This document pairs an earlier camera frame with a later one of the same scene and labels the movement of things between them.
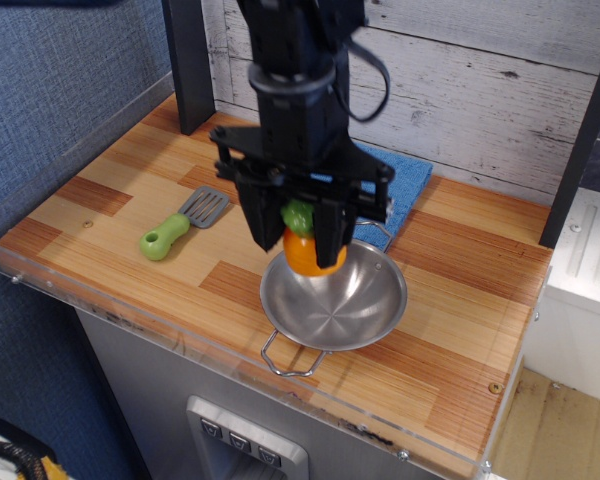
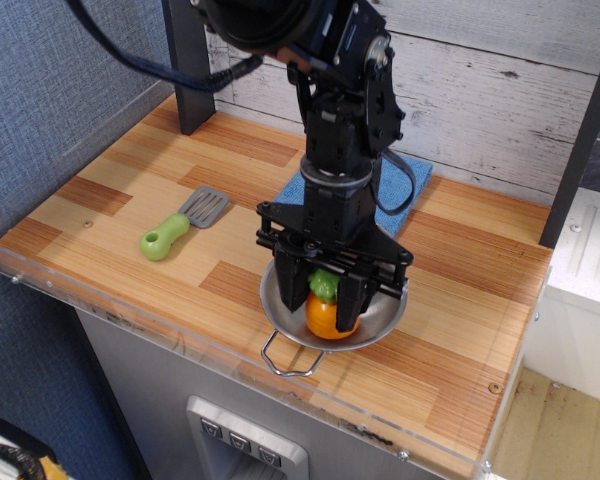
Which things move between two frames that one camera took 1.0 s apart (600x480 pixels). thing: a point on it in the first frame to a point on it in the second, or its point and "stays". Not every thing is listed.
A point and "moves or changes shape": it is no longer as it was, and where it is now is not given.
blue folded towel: (406, 180) stays
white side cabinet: (575, 338) stays
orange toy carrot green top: (299, 240) moves or changes shape
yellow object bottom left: (55, 471) stays
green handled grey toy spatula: (202, 210) stays
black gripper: (303, 140) to (338, 229)
